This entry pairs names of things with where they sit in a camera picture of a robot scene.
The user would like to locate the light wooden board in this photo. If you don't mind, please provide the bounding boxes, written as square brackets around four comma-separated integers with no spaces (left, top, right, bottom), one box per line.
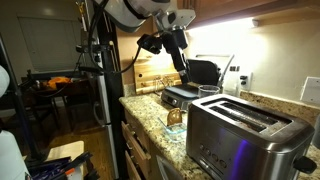
[133,61,183,96]

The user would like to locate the wooden counter drawers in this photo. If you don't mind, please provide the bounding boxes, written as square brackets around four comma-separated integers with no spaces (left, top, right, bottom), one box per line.
[120,109,158,180]

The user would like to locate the black tripod stand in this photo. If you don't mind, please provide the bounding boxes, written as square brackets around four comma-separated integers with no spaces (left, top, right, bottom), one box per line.
[0,33,43,161]

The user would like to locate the black blue gear pile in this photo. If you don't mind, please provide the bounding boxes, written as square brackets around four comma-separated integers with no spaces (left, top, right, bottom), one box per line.
[26,151,99,180]

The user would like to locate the bright under-cabinet light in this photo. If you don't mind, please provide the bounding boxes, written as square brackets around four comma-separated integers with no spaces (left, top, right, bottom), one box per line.
[184,18,261,36]

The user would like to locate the clear glass rectangular bowl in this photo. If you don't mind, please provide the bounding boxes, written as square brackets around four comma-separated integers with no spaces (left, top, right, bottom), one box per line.
[158,109,188,144]

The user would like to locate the dark dining table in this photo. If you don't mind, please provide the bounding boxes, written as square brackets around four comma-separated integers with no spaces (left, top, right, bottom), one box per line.
[20,69,99,98]

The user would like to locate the orange cloth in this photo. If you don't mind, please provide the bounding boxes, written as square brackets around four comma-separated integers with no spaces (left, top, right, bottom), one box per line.
[46,76,73,90]

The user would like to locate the metal wire rack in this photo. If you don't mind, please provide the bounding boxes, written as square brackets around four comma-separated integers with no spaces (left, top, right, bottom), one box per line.
[153,75,175,93]

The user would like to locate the white rounded housing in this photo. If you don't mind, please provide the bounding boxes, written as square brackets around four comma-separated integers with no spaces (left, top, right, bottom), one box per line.
[0,64,11,98]
[0,129,31,180]

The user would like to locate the black panini grill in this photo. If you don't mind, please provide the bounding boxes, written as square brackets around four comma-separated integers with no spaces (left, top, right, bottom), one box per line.
[160,54,235,111]

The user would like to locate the light wooden stool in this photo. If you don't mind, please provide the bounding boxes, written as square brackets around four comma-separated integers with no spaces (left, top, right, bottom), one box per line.
[46,139,86,180]

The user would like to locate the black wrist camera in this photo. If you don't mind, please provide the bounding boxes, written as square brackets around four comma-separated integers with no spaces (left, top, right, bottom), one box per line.
[136,33,164,55]

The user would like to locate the dark grey water bottle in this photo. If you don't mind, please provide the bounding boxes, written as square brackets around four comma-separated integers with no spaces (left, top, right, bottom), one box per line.
[312,114,320,150]

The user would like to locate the stainless dishwasher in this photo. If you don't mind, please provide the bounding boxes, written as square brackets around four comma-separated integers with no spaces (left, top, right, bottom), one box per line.
[155,154,186,180]

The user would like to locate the clear bottle white cap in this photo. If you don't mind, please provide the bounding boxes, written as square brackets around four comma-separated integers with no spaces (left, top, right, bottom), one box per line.
[222,70,240,98]

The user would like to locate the white switch plate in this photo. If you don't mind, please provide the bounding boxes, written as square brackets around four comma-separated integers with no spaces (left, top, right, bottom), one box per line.
[299,76,320,106]

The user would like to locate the window with white blinds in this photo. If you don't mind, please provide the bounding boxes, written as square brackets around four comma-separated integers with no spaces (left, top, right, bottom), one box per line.
[18,16,83,73]

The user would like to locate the stainless steel refrigerator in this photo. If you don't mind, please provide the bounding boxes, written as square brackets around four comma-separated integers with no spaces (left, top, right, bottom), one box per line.
[96,74,120,179]

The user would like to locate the clear drinking glass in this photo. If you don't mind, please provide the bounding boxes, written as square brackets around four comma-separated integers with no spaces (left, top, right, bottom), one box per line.
[198,84,222,99]

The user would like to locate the wooden upper cabinet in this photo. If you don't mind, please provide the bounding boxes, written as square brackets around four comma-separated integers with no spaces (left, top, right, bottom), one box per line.
[176,0,320,29]

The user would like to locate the stainless steel two-slot toaster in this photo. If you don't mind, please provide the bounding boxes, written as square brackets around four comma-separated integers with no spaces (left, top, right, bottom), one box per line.
[185,93,318,180]

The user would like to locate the dark wooden chair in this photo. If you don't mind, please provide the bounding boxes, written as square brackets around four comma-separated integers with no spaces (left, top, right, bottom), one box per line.
[54,81,101,133]

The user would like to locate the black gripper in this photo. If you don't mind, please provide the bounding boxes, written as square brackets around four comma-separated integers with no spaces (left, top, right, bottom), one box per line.
[161,28,193,85]

